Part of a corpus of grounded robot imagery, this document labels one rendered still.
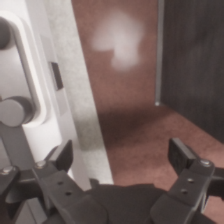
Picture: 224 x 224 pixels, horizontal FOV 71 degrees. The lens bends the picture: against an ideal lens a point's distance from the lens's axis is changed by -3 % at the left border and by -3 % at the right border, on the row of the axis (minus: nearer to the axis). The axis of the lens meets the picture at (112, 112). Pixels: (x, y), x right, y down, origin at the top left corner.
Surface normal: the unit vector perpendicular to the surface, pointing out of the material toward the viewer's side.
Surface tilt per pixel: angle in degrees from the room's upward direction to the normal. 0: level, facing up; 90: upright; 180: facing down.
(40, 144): 0
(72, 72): 0
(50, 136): 0
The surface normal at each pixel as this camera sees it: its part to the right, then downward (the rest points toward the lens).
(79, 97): -0.01, 0.25
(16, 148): 0.98, -0.18
